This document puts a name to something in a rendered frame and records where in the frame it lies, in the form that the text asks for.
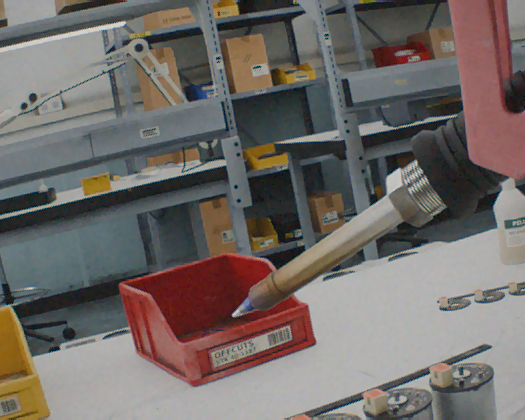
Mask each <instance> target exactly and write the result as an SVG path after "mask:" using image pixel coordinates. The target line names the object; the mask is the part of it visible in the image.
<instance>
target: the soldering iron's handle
mask: <svg viewBox="0 0 525 420"><path fill-rule="evenodd" d="M503 85H504V98H505V105H506V107H507V108H508V110H510V111H511V112H512V113H522V112H523V111H524V110H525V70H524V71H521V70H519V71H517V72H516V73H514V78H513V79H512V80H511V79H510V78H507V79H506V80H504V81H503ZM411 148H412V152H413V155H414V157H415V159H416V162H417V163H418V165H419V167H420V169H421V170H422V172H423V174H424V175H425V177H426V179H427V180H428V182H429V183H430V185H431V186H432V187H433V189H434V192H435V193H436V194H437V195H438V197H439V198H440V199H441V200H442V201H443V202H444V203H445V205H446V207H447V208H448V209H449V210H451V211H452V212H453V213H454V214H455V215H456V216H458V217H460V218H463V219H464V218H465V217H467V216H469V215H470V214H472V213H474V211H475V209H476V207H477V204H478V201H479V198H481V197H483V196H484V195H486V194H488V190H489V191H493V190H494V189H495V188H496V187H498V186H499V181H500V182H501V183H503V182H505V181H507V179H509V178H510V177H507V176H504V175H501V174H499V173H496V172H493V171H491V170H488V169H486V168H483V167H481V166H479V165H477V164H475V163H473V162H471V161H470V158H469V152H468V148H467V138H466V127H465V115H464V111H461V112H459V113H458V119H457V118H452V119H451V120H450V121H447V123H446V126H445V125H442V126H441V127H439V128H438V129H436V130H435V131H429V130H421V132H420V133H418V134H417V135H415V136H414V137H413V138H412V139H411Z"/></svg>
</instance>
